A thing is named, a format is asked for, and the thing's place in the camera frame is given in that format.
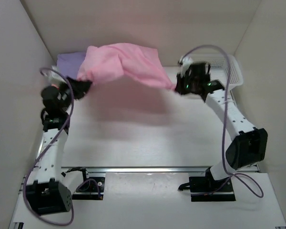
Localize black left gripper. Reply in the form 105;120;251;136
61;73;94;108

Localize pink t-shirt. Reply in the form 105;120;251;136
77;43;175;90

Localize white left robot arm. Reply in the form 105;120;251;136
24;77;92;216

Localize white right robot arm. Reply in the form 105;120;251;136
175;61;268;191

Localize folded purple t-shirt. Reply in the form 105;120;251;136
56;52;86;79

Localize white plastic basket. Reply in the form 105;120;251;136
183;53;244;90

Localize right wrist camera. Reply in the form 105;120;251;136
178;56;194;72

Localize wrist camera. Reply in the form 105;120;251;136
46;70;65;85
178;56;194;72

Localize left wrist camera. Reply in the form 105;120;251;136
46;70;65;85

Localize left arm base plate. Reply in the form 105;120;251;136
72;176;105;200

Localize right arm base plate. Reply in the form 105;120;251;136
178;177;236;202

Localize aluminium table edge rail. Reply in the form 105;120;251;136
34;95;259;175

